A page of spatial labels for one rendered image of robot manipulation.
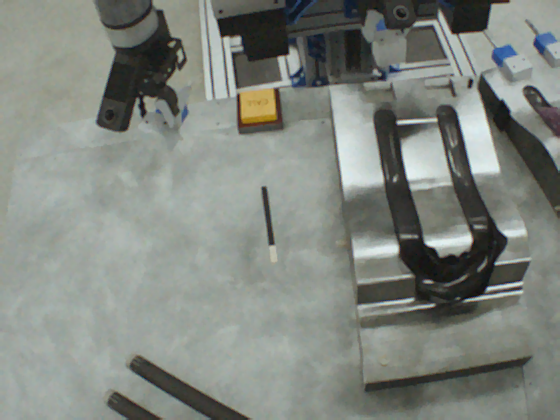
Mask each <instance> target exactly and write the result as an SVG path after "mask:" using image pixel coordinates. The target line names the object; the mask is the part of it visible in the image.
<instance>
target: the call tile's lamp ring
mask: <svg viewBox="0 0 560 420"><path fill-rule="evenodd" d="M274 92H276V101H277V114H278V120H277V121H267V122H258V123H248V124H242V121H241V102H240V93H237V114H238V128H242V127H251V126H261V125H270V124H280V123H282V118H281V105H280V94H279V89H274Z"/></svg>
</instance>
